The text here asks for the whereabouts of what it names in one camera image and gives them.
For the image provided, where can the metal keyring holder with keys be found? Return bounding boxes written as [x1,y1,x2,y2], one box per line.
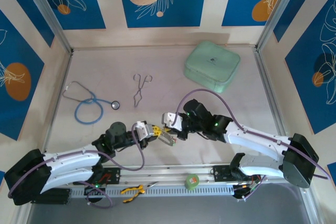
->
[158,130,177,147]

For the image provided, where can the blue stethoscope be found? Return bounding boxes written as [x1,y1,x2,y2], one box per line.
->
[62,81,121,125]

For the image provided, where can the metal forceps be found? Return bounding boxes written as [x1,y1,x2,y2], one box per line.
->
[133,73,153,108]

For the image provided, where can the green tape roll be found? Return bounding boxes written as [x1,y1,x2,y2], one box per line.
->
[184,173,201,190]

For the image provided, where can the mint green zip case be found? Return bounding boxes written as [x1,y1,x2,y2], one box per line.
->
[183,40,242,93]

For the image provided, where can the grey metal sheet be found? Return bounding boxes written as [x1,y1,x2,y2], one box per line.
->
[26,182,322,224]

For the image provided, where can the black box stack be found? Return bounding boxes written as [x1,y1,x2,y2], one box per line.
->
[30,188,72,205]

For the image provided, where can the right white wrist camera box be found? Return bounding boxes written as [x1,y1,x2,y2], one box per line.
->
[161,112,184,132]

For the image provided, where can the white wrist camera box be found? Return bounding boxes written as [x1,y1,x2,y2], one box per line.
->
[135,121,155,141]
[161,112,184,132]

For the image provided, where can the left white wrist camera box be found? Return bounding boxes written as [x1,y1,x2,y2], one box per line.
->
[135,121,155,141]

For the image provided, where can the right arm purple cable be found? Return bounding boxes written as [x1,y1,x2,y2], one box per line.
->
[175,89,331,201]

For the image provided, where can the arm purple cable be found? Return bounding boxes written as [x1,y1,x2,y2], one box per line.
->
[7,126,146,208]
[175,89,331,201]

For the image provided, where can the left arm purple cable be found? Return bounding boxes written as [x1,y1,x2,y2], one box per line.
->
[7,126,146,208]

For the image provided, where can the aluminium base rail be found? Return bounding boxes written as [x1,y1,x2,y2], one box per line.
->
[22,165,309,189]

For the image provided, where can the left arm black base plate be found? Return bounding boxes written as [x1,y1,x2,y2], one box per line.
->
[89,166,121,185]

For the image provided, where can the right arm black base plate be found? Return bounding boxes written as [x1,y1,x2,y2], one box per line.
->
[212,165,262,183]

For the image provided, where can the grey slotted cable duct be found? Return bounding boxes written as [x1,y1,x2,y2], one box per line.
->
[70,185,234,198]

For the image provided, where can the yellow handled pliers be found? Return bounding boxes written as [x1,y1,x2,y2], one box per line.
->
[120,182,160,204]

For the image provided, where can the aluminium table side rail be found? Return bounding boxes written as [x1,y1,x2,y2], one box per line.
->
[39,50,74,168]
[253,47,295,162]

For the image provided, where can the aluminium frame post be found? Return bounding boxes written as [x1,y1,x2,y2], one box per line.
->
[19,0,74,54]
[256,0,302,51]

